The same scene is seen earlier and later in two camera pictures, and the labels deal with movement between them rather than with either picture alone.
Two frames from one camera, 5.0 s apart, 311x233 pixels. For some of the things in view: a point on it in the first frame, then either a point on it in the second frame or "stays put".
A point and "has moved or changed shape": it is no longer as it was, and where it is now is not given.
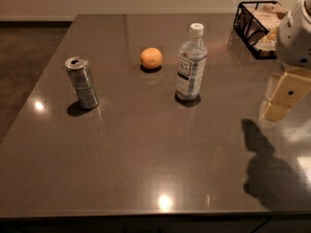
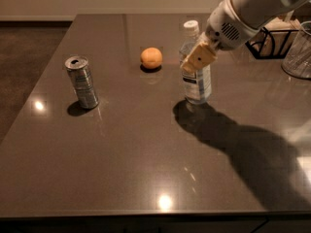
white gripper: x=293 y=43 -> x=230 y=29
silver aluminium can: x=80 y=73 stays put
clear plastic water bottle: x=191 y=63 has moved or changed shape
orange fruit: x=151 y=57 stays put
